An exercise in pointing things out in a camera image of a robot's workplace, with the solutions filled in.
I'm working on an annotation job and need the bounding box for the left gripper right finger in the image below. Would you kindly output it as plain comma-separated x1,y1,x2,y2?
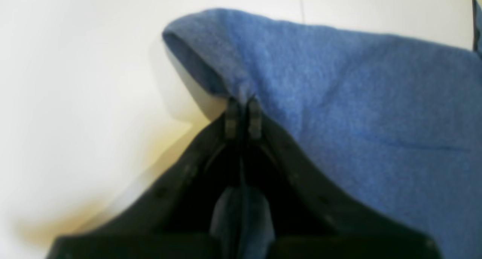
247,99,441,259

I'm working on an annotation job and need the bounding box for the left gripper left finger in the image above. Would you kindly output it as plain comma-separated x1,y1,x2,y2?
47,99,241,259

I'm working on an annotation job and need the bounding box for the blue grey T-shirt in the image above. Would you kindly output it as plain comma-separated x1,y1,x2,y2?
162,9,482,259

